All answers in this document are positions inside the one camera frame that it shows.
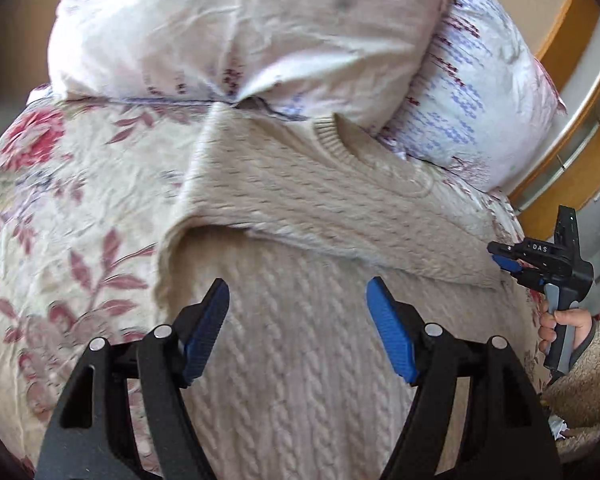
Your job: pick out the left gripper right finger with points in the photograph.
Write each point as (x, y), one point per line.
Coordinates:
(505, 433)

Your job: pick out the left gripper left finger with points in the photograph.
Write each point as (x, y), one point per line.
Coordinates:
(90, 435)

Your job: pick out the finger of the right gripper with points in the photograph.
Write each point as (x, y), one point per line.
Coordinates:
(500, 249)
(516, 269)

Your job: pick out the beige cable-knit sweater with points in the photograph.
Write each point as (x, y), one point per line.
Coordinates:
(297, 217)

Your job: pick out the right fleece sleeve forearm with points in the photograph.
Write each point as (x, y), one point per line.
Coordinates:
(575, 398)

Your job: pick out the person's right hand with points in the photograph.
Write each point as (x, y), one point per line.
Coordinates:
(580, 320)

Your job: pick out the lavender print pillow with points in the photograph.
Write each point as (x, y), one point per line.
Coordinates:
(481, 103)

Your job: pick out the wooden cabinet with glass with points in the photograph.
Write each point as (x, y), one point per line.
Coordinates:
(566, 169)

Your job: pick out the floral bed quilt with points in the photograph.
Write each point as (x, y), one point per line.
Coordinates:
(81, 198)

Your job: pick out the pink floral pillow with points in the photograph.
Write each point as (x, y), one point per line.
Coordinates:
(301, 58)

